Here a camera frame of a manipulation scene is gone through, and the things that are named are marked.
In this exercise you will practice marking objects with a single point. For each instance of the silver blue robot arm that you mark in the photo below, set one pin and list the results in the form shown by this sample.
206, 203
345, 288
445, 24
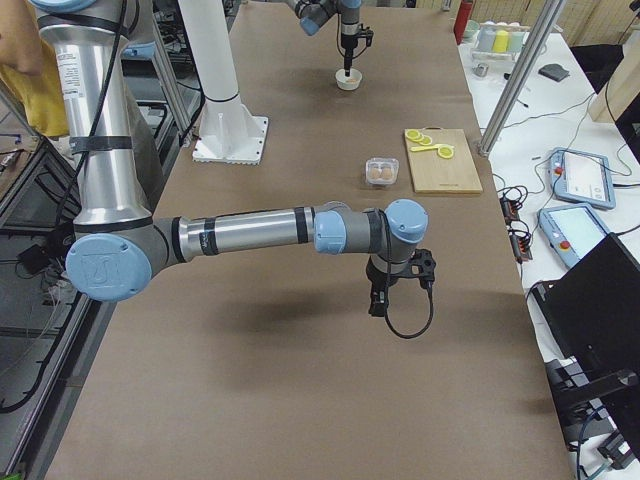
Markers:
313, 15
118, 246

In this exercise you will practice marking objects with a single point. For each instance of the aluminium frame post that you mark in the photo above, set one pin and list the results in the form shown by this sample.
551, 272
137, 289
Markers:
536, 39

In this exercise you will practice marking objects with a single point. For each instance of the small steel cup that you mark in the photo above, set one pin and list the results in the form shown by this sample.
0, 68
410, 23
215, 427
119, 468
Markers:
481, 70

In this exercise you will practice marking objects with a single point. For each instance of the wooden cutting board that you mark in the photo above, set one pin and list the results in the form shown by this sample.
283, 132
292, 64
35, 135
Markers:
433, 175

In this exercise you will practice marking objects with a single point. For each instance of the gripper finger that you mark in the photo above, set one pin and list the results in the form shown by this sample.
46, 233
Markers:
378, 304

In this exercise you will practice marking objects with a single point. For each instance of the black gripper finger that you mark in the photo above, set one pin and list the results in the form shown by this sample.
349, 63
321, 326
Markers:
347, 61

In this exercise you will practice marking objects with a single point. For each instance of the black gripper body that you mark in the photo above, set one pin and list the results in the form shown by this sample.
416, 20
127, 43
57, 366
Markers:
348, 36
376, 276

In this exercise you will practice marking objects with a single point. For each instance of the grey cup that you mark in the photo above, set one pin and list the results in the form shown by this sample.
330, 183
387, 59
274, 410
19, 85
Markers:
486, 39

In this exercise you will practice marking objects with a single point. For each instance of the toy lemon slice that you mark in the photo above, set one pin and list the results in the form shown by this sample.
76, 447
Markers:
445, 151
414, 135
425, 140

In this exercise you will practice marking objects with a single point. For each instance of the near teach pendant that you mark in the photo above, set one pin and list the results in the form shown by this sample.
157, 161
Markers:
572, 230

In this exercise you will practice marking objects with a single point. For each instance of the black monitor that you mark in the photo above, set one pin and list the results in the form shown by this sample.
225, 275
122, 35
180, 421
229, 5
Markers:
593, 314

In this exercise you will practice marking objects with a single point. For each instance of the yellow cup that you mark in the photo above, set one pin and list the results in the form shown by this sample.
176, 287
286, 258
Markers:
501, 41

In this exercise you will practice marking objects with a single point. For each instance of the clear plastic egg box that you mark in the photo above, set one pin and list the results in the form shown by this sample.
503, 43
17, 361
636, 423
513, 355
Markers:
381, 171

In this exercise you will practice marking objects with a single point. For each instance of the blue cup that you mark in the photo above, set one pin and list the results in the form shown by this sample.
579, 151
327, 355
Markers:
515, 41

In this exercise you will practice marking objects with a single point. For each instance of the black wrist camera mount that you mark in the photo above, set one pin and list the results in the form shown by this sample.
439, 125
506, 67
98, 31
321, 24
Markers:
421, 266
367, 35

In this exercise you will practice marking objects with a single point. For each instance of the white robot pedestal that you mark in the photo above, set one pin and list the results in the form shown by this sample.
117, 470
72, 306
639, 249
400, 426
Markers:
228, 132

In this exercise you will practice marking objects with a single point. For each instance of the far teach pendant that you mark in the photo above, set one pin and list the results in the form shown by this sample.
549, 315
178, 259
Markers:
578, 176

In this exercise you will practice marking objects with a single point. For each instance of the white bowl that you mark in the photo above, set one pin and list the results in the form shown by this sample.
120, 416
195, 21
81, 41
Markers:
341, 80

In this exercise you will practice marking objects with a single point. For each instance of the red bottle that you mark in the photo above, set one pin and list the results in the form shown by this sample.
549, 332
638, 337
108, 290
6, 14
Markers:
462, 18

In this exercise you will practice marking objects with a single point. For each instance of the teach pendant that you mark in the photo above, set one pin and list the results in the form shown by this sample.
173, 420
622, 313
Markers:
578, 176
572, 230

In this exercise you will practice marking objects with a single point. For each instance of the black square pad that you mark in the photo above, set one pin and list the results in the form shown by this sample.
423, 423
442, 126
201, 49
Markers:
554, 72

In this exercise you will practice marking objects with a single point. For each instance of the person in yellow shirt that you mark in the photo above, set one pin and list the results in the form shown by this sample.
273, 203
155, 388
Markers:
40, 95

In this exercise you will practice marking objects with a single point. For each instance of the green bowl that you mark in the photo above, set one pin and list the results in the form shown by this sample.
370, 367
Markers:
470, 32

